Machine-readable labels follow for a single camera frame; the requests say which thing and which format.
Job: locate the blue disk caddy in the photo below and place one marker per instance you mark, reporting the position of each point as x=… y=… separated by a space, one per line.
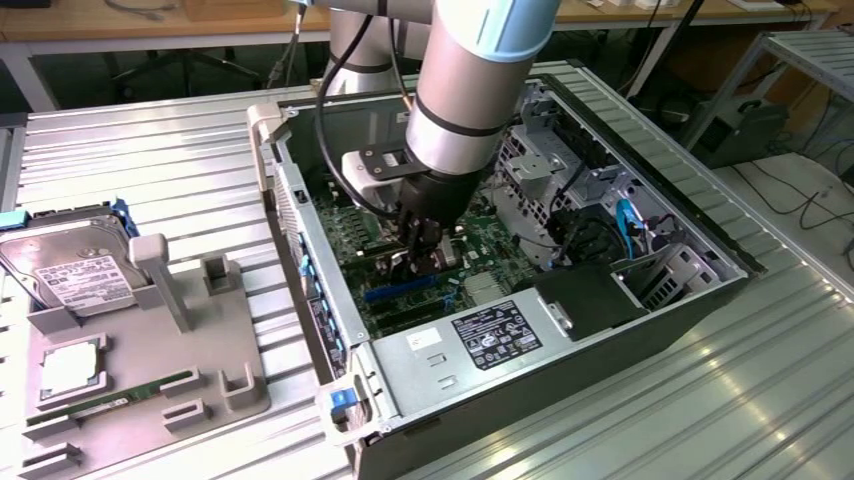
x=127 y=220

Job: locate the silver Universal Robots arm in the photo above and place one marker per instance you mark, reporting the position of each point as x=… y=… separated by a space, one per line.
x=467 y=90

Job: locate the grey metal disk bay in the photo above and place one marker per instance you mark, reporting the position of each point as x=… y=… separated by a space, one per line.
x=534 y=200

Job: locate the grey power supply unit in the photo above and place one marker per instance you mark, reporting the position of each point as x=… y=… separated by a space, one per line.
x=427 y=370

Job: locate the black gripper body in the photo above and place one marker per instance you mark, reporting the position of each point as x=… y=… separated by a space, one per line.
x=436 y=195

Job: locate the open black PC case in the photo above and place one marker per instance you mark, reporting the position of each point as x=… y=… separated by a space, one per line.
x=601 y=370

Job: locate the green RAM stick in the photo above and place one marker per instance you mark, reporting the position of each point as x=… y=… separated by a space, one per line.
x=107 y=401

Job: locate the wooden desk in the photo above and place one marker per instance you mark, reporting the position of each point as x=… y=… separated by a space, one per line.
x=601 y=15

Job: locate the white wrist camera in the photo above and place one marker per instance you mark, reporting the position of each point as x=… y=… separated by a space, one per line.
x=363 y=182

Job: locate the silver CPU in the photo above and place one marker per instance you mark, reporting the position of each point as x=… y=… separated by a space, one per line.
x=70 y=367

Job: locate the metal slat side table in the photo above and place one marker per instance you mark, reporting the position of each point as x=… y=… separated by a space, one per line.
x=814 y=55

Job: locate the black plastic fan shroud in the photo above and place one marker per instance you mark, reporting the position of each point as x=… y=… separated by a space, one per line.
x=587 y=300

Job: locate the silver chipset heatsink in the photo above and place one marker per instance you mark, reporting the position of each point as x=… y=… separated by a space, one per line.
x=486 y=291

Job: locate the blue expansion slot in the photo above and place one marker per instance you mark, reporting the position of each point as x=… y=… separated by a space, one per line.
x=399 y=294

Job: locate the blue case latch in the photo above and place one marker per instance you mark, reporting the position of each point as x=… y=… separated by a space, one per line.
x=340 y=400

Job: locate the grey parts rack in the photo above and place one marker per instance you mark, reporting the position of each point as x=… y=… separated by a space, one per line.
x=140 y=345

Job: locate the green motherboard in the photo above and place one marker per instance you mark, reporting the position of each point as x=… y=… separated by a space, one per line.
x=494 y=235

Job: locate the black chair base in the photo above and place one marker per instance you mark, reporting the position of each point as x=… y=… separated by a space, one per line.
x=187 y=65

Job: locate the silver hard disk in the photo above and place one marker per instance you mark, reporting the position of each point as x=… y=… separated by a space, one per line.
x=74 y=270

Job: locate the black equipment case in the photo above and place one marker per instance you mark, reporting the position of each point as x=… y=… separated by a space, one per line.
x=741 y=130

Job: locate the black expansion slot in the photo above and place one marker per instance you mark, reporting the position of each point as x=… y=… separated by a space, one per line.
x=410 y=312

